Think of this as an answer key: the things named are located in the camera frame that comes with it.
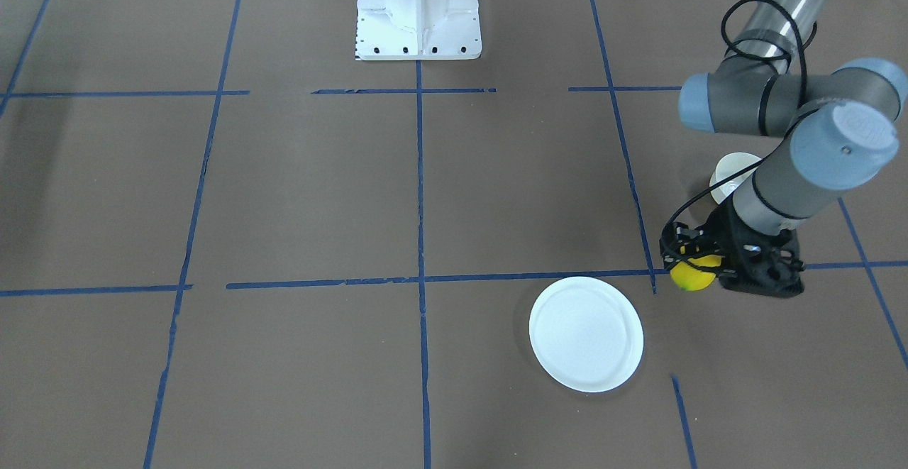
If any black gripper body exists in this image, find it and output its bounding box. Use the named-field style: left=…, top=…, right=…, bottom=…
left=700, top=203, right=741, bottom=271

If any yellow lemon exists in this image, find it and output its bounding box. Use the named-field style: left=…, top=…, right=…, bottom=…
left=668, top=263, right=716, bottom=292

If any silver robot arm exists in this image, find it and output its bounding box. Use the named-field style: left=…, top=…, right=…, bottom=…
left=659, top=0, right=906, bottom=281

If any white plastic bowl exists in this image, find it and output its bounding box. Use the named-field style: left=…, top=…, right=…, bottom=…
left=708, top=152, right=762, bottom=204

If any white round plate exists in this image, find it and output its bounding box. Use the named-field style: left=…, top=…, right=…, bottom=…
left=528, top=276, right=644, bottom=394

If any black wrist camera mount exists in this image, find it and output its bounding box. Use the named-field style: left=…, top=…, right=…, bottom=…
left=718, top=228, right=805, bottom=299

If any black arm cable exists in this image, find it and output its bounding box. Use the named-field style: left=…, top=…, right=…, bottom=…
left=667, top=0, right=824, bottom=243

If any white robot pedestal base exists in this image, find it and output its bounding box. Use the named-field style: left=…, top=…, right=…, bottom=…
left=355, top=0, right=483, bottom=61

